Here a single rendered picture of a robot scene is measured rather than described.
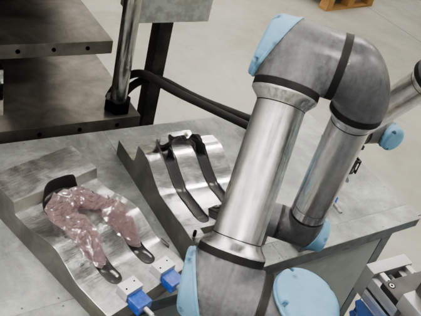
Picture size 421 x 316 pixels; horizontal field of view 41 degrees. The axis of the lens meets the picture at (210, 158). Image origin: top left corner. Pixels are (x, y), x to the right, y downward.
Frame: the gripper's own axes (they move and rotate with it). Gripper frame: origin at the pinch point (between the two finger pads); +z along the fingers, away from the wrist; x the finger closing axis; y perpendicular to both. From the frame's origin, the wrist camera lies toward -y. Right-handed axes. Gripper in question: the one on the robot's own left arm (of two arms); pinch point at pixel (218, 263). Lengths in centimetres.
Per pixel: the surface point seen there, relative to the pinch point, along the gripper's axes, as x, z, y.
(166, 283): -16.9, -1.6, 4.0
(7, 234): -48, 5, -26
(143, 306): -24.9, -2.2, 9.1
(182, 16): 25, -25, -94
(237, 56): 166, 85, -255
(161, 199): -7.6, -3.2, -23.2
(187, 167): 3.4, -6.4, -31.5
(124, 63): -1, -14, -79
